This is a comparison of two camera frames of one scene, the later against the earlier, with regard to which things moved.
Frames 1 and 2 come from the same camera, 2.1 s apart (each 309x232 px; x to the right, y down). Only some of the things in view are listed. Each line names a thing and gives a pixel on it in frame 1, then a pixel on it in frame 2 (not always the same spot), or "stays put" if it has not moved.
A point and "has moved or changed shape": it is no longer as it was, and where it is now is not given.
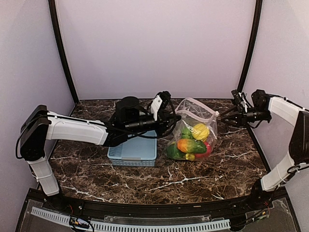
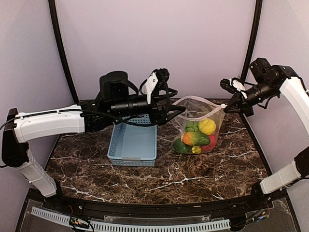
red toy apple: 205,154 to 208,148
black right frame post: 257,23 stays put
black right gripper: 241,117 to 243,105
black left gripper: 166,119 to 161,115
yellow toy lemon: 200,132 to 207,126
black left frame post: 52,7 stays put
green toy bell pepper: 173,152 to 181,147
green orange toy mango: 190,146 to 192,139
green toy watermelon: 187,134 to 192,126
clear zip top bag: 194,135 has moved or changed shape
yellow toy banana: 189,156 to 196,150
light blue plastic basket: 140,150 stays put
